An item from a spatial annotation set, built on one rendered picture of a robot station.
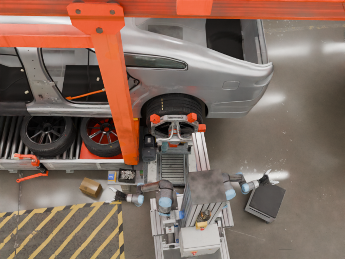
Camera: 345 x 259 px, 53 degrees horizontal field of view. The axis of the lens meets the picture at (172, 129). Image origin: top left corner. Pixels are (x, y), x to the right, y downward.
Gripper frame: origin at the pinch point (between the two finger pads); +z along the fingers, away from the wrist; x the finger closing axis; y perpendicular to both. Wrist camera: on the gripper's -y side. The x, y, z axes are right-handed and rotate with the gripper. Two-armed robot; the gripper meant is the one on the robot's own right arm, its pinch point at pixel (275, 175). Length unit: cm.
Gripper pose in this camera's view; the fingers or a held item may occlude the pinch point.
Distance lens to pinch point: 355.9
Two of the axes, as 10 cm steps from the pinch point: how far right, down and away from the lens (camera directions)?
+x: 3.6, 7.7, -5.3
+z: 9.3, -3.1, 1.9
